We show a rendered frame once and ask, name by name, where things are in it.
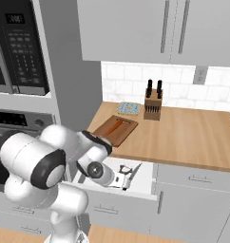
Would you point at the wooden knife block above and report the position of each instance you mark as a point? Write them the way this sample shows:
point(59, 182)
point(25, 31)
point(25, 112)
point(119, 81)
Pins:
point(152, 109)

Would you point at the black and steel oven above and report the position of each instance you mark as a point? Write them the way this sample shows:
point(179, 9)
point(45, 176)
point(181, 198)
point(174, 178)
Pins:
point(12, 121)

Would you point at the open grey drawer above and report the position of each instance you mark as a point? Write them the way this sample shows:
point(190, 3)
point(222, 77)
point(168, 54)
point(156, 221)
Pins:
point(145, 182)

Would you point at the closed grey drawer front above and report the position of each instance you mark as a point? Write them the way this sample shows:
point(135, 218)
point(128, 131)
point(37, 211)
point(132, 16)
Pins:
point(215, 178)

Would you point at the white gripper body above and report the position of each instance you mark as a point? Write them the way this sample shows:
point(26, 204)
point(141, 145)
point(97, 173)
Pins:
point(118, 181)

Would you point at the grey wall socket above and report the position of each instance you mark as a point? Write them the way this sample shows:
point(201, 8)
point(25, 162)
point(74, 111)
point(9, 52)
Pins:
point(200, 75)

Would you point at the black microwave oven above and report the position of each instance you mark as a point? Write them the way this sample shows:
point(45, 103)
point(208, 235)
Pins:
point(22, 47)

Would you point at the brown wooden cutting board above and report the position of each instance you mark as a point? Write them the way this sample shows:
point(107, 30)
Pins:
point(126, 129)

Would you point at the grey base cupboard door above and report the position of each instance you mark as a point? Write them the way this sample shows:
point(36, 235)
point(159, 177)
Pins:
point(193, 218)

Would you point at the grey tall oven cabinet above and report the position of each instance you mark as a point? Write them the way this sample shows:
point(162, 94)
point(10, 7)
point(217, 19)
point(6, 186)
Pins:
point(72, 79)

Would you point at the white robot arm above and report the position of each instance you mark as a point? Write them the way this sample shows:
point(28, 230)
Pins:
point(28, 155)

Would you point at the orange carrot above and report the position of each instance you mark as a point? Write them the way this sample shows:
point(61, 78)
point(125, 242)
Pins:
point(115, 126)

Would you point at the grey wall cupboard door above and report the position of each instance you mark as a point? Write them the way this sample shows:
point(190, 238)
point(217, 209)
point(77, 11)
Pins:
point(123, 28)
point(212, 31)

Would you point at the grey kitchen knife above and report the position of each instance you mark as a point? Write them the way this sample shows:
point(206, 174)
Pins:
point(134, 173)

